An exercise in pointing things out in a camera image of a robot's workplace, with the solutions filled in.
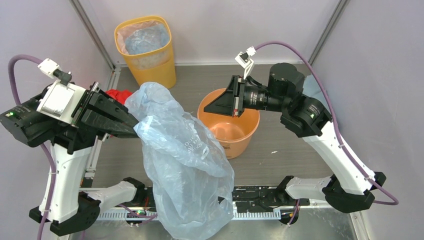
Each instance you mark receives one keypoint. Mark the light blue trash bag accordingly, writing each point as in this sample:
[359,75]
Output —
[192,179]

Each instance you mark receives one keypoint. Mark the orange round trash bin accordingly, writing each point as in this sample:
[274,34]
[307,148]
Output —
[233,133]

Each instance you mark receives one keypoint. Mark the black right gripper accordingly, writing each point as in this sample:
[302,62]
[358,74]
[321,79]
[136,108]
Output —
[231,102]

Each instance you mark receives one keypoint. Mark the yellow mesh trash bin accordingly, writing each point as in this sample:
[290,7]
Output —
[154,66]

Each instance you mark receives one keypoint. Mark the folded blue bag in corner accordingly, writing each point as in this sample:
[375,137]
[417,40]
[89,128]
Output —
[312,89]

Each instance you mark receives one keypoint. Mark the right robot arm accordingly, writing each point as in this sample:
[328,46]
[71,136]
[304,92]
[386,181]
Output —
[349,188]

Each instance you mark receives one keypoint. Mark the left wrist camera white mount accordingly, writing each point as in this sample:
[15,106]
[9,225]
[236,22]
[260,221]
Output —
[62,98]

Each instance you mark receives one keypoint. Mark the left aluminium frame post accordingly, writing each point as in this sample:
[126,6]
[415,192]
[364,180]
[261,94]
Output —
[88,25]

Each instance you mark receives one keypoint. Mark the blue bag inside yellow bin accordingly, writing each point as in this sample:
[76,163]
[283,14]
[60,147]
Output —
[147,39]

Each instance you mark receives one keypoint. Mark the aluminium frame post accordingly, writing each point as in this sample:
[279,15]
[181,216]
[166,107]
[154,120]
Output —
[331,24]
[88,25]

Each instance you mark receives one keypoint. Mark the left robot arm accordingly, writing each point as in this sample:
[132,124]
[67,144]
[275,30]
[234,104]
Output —
[68,209]

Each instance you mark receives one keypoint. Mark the slotted white cable duct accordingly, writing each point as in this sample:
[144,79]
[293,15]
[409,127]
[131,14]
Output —
[121,214]

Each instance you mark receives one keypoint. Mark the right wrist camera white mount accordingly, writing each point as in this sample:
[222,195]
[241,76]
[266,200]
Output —
[245,61]

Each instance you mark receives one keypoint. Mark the red crumpled trash bag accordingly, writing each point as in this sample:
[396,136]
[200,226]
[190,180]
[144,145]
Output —
[119,96]

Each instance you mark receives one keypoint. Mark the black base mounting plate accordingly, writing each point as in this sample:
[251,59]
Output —
[258,199]

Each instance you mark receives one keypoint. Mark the right aluminium frame post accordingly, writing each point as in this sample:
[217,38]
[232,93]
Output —
[331,24]

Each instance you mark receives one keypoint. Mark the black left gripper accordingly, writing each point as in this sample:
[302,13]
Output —
[108,106]

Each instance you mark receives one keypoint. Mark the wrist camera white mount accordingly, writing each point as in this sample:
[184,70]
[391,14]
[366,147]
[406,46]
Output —
[62,98]
[245,61]

